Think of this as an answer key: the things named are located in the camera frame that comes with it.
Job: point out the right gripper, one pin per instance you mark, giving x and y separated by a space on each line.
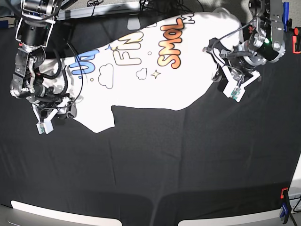
63 102

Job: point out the red blue clamp bottom right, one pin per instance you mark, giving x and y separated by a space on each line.
286 207

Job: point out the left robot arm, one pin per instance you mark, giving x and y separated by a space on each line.
265 44

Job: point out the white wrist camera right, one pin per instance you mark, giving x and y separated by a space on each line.
44 122

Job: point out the black table cloth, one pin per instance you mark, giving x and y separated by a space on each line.
218 158

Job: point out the white printed t-shirt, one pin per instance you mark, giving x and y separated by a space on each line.
162 66

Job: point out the grey cloth clip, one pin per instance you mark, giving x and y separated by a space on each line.
133 23

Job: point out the red clamp top right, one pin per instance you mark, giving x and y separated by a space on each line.
297 40

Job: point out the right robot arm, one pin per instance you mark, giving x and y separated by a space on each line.
37 18

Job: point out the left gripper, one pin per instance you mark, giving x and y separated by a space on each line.
233 52

